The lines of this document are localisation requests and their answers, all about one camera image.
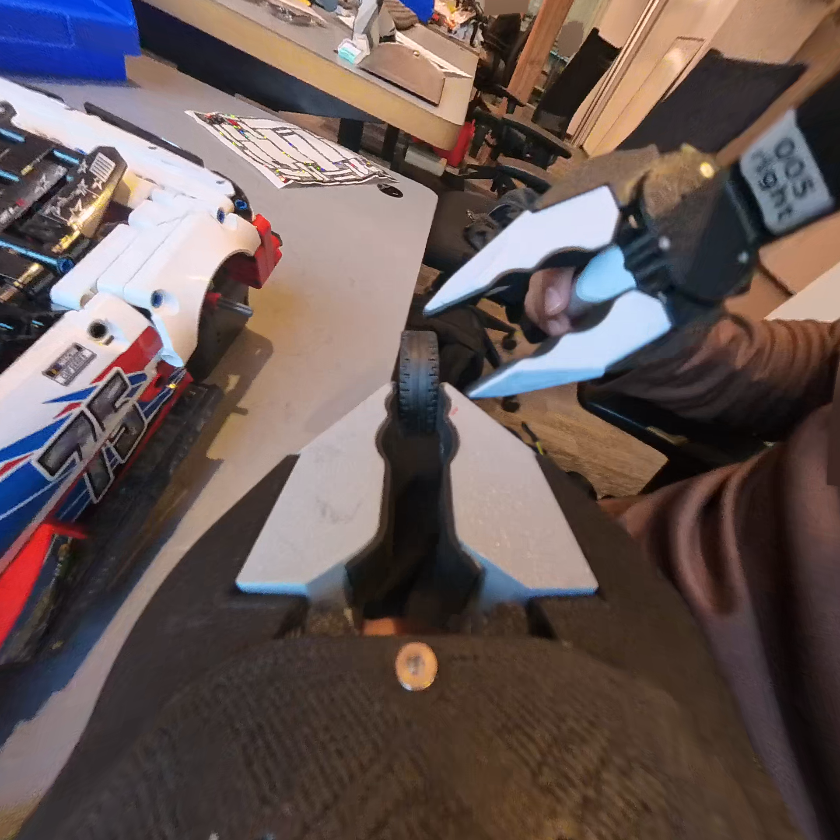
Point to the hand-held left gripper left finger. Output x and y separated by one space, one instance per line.
321 505

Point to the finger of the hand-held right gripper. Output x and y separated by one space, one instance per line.
590 348
544 229

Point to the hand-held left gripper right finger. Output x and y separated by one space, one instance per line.
518 518

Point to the black toy tyre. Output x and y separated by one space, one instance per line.
420 380

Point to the brick-built toy race car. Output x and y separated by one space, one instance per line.
131 275

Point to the grey desk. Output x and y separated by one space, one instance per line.
328 295

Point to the person's right hand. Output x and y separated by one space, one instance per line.
551 298

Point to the black office chair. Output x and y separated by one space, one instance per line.
505 46
709 98
571 72

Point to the red canister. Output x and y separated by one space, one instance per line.
459 144

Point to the grey wedge-shaped stand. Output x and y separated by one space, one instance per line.
413 69

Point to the sticker sheet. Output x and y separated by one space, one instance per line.
295 151

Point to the small teal box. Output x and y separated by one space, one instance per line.
351 51

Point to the long grey table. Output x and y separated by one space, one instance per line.
295 46

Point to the printed paper sheets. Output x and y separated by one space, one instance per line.
289 12

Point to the blue plastic bin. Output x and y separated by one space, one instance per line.
65 33

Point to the wooden post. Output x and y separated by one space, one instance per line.
538 46

